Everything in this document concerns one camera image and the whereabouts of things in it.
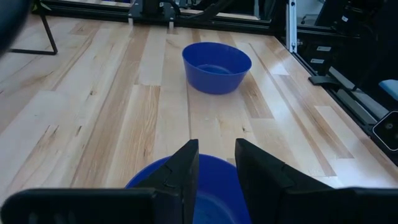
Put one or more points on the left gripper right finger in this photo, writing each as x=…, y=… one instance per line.
x=295, y=202

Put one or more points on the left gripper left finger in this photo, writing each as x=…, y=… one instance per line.
x=168, y=202

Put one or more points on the blue plastic bowl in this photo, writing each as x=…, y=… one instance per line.
x=217, y=186
x=214, y=81

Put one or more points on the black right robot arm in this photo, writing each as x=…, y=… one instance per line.
x=154, y=6

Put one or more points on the black flat clamp plate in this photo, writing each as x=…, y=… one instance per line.
x=323, y=81

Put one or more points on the light blue seat cushion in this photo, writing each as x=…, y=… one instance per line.
x=389, y=89

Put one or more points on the black box white labels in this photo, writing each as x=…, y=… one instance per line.
x=320, y=54

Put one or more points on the green potted plant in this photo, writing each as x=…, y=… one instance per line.
x=35, y=7

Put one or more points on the small black camera box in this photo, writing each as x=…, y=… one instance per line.
x=387, y=130

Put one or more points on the silver aluminium bracket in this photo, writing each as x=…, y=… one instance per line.
x=291, y=25

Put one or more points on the black aluminium rig frame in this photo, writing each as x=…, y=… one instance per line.
x=248, y=27

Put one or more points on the wooden shelf black metal frame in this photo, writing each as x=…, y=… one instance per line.
x=54, y=52

